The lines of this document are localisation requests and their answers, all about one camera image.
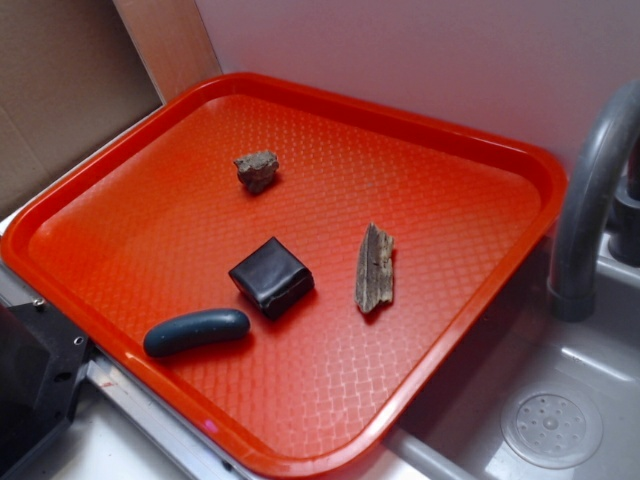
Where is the grey rough rock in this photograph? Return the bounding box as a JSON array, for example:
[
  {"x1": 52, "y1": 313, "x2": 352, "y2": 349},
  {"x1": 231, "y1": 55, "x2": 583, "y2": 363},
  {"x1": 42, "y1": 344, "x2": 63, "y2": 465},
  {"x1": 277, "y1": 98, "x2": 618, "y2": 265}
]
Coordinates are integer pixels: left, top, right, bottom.
[{"x1": 234, "y1": 150, "x2": 279, "y2": 195}]

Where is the brown cardboard panel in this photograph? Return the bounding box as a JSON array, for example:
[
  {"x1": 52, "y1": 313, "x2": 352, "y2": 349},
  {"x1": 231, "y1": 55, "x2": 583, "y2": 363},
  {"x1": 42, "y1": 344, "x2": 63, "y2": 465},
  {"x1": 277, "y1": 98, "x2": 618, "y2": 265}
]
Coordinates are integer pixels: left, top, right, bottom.
[{"x1": 1, "y1": 1, "x2": 221, "y2": 217}]

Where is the dark teal sausage-shaped object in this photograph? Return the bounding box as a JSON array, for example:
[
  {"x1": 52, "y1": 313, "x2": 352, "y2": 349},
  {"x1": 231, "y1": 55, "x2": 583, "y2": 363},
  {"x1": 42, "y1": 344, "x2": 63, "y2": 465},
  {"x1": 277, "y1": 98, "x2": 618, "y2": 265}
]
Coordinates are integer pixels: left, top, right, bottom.
[{"x1": 143, "y1": 309, "x2": 251, "y2": 358}]

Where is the black square block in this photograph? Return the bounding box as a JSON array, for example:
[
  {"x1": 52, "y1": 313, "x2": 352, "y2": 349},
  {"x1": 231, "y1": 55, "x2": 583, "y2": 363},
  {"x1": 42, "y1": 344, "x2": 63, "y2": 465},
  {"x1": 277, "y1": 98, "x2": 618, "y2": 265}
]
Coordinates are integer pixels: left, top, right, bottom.
[{"x1": 229, "y1": 237, "x2": 315, "y2": 320}]

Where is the grey toy faucet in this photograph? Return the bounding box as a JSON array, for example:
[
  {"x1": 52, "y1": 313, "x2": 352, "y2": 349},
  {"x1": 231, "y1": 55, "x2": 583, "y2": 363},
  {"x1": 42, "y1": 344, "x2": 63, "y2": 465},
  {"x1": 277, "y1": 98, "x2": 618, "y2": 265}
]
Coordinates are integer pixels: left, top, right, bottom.
[{"x1": 547, "y1": 80, "x2": 639, "y2": 322}]

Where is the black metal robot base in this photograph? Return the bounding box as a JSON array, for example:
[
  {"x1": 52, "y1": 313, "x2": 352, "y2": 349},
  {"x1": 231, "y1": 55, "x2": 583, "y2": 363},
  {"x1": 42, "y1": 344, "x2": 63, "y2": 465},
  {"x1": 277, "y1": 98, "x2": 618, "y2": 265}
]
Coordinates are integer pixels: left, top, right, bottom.
[{"x1": 1, "y1": 298, "x2": 93, "y2": 479}]

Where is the grey plastic sink basin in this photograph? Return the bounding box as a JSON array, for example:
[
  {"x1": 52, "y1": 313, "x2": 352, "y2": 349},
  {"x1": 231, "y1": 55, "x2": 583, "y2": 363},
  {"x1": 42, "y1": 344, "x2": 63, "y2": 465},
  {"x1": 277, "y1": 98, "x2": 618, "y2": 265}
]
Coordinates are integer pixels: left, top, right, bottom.
[{"x1": 385, "y1": 246, "x2": 639, "y2": 479}]

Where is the grey-brown wood chip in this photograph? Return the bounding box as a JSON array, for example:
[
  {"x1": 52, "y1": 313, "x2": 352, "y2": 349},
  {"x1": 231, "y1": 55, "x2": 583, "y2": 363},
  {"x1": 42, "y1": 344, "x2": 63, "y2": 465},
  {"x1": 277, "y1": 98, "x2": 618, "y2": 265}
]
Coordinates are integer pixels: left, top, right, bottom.
[{"x1": 354, "y1": 223, "x2": 395, "y2": 314}]

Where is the red plastic tray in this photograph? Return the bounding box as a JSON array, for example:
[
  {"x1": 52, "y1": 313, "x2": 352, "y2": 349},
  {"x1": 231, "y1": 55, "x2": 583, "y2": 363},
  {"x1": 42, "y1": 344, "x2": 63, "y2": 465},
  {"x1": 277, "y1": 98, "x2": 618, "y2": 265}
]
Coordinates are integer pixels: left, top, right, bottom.
[{"x1": 1, "y1": 73, "x2": 567, "y2": 478}]

